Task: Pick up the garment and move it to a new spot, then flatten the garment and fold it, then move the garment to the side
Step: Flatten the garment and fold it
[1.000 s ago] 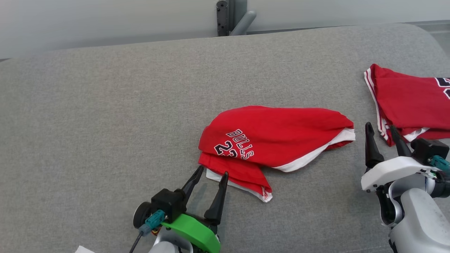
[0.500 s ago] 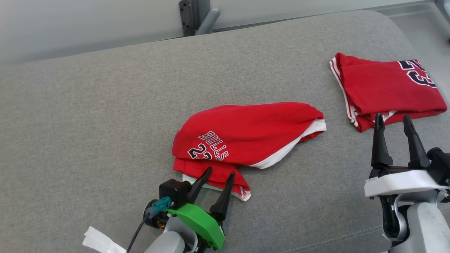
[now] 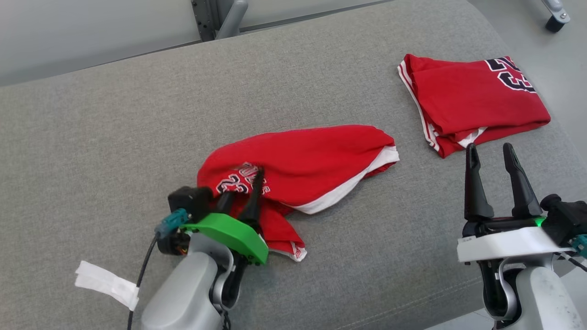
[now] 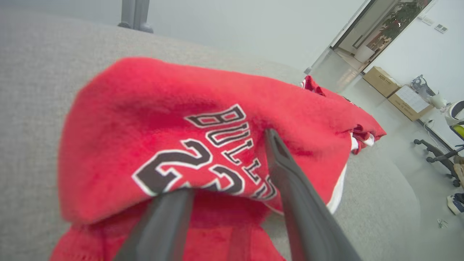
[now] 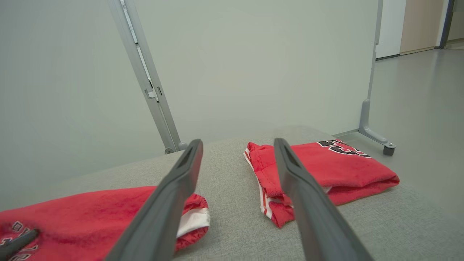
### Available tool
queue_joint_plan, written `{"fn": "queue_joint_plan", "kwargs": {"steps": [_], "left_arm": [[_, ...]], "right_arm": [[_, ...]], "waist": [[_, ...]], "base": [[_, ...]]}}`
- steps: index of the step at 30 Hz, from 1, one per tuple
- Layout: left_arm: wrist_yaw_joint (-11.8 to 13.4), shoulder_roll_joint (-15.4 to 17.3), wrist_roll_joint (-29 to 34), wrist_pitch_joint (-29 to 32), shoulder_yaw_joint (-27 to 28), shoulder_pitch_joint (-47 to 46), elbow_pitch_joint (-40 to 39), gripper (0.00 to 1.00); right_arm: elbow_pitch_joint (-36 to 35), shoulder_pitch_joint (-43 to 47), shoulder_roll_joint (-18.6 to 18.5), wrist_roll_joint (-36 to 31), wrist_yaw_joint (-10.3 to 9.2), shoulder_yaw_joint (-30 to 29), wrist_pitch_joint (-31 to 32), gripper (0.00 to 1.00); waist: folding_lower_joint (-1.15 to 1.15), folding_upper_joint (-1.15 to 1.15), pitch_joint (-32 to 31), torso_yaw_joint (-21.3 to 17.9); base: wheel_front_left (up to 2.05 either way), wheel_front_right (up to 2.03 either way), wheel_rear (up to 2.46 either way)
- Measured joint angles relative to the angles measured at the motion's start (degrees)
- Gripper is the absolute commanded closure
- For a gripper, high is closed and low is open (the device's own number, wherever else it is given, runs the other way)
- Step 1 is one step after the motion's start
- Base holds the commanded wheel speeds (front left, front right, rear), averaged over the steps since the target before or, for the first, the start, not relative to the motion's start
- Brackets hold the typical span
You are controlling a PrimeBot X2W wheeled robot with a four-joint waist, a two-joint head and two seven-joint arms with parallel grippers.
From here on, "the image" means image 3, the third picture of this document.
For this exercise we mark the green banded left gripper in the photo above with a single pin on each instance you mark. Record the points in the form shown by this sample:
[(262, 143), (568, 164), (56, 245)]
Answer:
[(234, 236)]

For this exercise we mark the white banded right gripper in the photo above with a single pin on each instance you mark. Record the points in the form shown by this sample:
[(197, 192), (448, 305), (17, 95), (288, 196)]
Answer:
[(504, 243)]

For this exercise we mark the red Bulls jersey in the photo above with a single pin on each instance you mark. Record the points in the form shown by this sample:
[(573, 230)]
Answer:
[(312, 160)]

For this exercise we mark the red white-sleeved t-shirt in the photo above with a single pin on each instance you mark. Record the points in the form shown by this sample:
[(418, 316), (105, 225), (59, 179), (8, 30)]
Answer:
[(467, 96)]

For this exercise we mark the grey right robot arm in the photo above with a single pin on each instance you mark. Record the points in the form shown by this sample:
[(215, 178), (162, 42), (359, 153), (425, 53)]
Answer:
[(545, 302)]

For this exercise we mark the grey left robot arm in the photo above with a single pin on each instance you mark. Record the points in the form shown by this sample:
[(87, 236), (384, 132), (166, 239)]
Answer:
[(183, 293)]

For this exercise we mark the black caster wheel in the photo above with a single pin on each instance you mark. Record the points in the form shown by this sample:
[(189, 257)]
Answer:
[(556, 20)]

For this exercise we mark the light grey slanted tube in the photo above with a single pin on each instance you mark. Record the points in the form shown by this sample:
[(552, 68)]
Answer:
[(231, 18)]

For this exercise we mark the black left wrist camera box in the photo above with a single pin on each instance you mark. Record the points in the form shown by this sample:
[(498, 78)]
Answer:
[(190, 201)]

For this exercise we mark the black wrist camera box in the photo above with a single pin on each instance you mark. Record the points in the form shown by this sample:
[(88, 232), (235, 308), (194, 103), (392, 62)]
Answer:
[(566, 220), (190, 201)]

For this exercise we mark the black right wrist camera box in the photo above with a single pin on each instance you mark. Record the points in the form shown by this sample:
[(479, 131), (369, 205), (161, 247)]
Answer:
[(566, 220)]

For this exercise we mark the dark grey metal post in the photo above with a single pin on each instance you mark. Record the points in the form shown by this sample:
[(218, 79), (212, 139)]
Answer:
[(204, 18)]

